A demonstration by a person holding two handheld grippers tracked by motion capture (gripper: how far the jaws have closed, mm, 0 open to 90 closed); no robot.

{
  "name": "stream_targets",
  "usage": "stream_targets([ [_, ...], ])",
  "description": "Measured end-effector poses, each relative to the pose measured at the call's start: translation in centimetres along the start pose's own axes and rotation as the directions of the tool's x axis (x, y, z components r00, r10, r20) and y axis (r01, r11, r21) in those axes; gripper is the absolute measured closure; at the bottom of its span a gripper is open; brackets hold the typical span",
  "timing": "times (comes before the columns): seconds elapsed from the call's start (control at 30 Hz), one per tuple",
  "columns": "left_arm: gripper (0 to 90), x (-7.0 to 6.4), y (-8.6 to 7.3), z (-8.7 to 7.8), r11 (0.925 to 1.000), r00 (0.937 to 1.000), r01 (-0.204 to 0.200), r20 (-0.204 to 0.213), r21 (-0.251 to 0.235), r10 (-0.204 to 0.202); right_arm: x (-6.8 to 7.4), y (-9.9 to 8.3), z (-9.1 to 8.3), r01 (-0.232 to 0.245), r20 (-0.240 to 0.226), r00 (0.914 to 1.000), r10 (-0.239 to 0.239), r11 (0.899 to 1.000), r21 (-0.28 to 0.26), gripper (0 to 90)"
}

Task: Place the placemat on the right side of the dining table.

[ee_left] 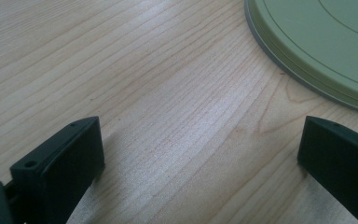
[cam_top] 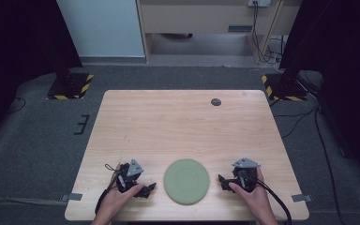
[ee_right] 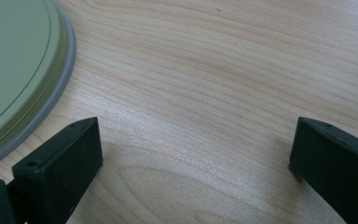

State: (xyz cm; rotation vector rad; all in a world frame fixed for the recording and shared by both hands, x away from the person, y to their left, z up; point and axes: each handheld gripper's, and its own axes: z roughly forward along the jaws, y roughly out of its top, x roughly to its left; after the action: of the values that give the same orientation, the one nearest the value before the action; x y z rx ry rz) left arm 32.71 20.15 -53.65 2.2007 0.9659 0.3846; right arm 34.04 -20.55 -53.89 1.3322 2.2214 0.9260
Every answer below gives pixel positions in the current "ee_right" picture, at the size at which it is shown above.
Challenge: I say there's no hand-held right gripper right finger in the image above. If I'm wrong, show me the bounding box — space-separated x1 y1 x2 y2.
288 117 358 224

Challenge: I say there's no green round plate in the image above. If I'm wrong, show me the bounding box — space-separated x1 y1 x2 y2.
0 0 76 174

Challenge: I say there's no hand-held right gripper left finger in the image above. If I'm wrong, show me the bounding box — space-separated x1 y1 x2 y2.
11 117 103 224

